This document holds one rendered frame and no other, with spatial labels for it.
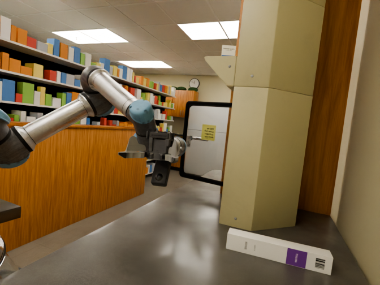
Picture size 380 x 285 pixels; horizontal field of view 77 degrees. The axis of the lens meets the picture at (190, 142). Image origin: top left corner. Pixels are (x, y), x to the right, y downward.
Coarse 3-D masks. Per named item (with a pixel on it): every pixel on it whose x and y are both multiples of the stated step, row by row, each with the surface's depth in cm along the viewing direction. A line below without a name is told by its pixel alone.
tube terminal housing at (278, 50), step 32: (256, 0) 76; (288, 0) 75; (256, 32) 77; (288, 32) 77; (320, 32) 82; (256, 64) 77; (288, 64) 78; (256, 96) 77; (288, 96) 80; (256, 128) 78; (288, 128) 81; (256, 160) 78; (288, 160) 83; (224, 192) 82; (256, 192) 79; (288, 192) 84; (256, 224) 80; (288, 224) 86
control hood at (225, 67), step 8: (208, 56) 83; (216, 56) 82; (224, 56) 81; (232, 56) 80; (216, 64) 82; (224, 64) 81; (232, 64) 80; (216, 72) 82; (224, 72) 81; (232, 72) 80; (224, 80) 81; (232, 80) 80; (232, 88) 84
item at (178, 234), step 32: (192, 192) 118; (128, 224) 75; (160, 224) 78; (192, 224) 80; (224, 224) 83; (320, 224) 92; (64, 256) 56; (96, 256) 57; (128, 256) 58; (160, 256) 59; (192, 256) 61; (224, 256) 62; (256, 256) 64; (352, 256) 69
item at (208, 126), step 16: (192, 112) 123; (208, 112) 118; (224, 112) 114; (192, 128) 123; (208, 128) 118; (224, 128) 114; (192, 144) 123; (208, 144) 119; (224, 144) 114; (192, 160) 123; (208, 160) 119; (224, 160) 114; (208, 176) 119
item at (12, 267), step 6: (0, 240) 46; (0, 246) 46; (0, 252) 45; (0, 258) 44; (6, 258) 49; (6, 264) 48; (12, 264) 52; (0, 270) 46; (6, 270) 49; (12, 270) 51; (0, 276) 47
